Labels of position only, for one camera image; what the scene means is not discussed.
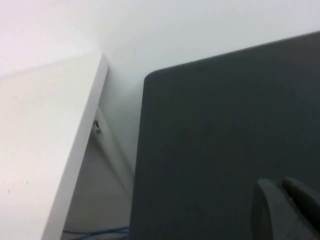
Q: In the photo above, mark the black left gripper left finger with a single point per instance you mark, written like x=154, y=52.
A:
x=272, y=215

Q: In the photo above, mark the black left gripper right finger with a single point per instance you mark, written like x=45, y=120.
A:
x=307, y=207

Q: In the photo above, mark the white side table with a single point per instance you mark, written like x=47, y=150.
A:
x=37, y=125

